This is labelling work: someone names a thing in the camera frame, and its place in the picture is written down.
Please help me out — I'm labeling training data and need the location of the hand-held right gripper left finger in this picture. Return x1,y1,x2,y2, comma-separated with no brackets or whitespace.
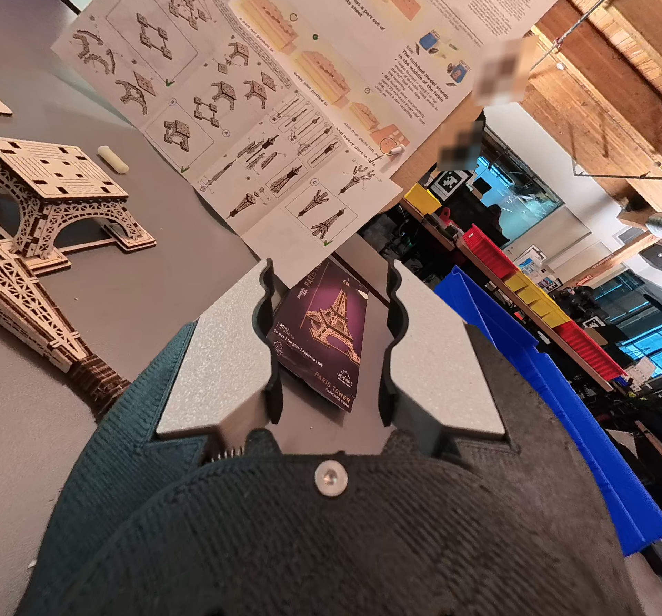
155,258,284,441

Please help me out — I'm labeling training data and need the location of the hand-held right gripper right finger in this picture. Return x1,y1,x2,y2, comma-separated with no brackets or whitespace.
379,259,506,443

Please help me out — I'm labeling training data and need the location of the purple tower kit box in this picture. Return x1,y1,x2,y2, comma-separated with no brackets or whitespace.
266,259,370,412

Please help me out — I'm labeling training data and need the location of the wooden tower model spire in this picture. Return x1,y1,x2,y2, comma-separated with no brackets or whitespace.
0,241,132,418

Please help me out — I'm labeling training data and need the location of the grey desk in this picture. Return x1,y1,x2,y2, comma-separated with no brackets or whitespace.
0,0,399,616

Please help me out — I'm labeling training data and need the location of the yellow storage bin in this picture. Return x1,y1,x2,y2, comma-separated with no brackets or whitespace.
504,270,572,328
402,183,444,216

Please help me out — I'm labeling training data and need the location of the red storage bin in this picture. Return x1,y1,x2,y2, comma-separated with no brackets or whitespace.
462,224,519,280
558,320,628,381

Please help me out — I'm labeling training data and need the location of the blue storage bin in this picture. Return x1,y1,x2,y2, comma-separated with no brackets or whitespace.
433,265,662,557

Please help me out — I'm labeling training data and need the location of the black white marker tag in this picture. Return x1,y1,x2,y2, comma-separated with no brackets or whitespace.
431,171,472,202

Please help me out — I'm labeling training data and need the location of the white wax cylinder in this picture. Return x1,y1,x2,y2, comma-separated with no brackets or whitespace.
97,145,130,175

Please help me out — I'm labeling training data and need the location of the wooden tower model base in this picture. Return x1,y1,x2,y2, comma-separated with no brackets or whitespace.
0,136,157,276

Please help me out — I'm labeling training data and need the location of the printed text sheet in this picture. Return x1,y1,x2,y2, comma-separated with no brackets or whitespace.
228,0,582,172

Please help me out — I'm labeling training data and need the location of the paper assembly instruction sheet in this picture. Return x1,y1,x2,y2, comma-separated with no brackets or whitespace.
51,0,404,288

